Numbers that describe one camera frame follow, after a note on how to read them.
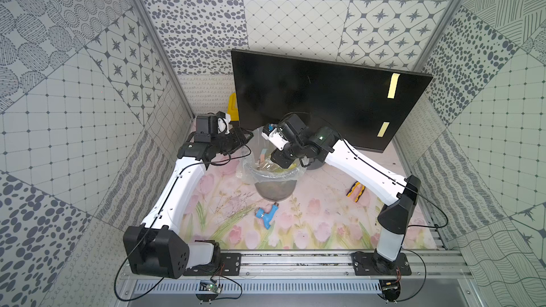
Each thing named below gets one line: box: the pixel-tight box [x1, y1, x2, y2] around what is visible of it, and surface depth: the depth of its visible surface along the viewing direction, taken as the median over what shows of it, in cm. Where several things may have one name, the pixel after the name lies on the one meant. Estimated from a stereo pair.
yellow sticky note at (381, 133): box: [376, 121, 391, 138], surface depth 78 cm
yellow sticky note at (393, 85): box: [387, 72, 401, 99], surface depth 63 cm
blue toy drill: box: [255, 202, 280, 230], surface depth 86 cm
